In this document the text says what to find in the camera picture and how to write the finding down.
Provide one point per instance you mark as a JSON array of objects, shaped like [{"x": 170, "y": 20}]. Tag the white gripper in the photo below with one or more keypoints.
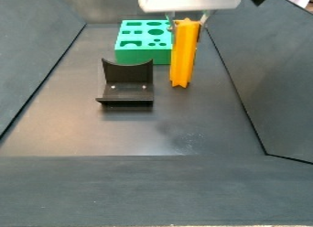
[{"x": 169, "y": 6}]

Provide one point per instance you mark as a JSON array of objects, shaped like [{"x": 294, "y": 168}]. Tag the orange star-shaped peg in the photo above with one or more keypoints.
[{"x": 183, "y": 52}]

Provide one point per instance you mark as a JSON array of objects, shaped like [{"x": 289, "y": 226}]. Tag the green shape-sorting board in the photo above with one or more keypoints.
[{"x": 143, "y": 40}]

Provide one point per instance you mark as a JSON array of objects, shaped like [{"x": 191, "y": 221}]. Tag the black curved holder block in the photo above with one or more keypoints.
[{"x": 129, "y": 83}]

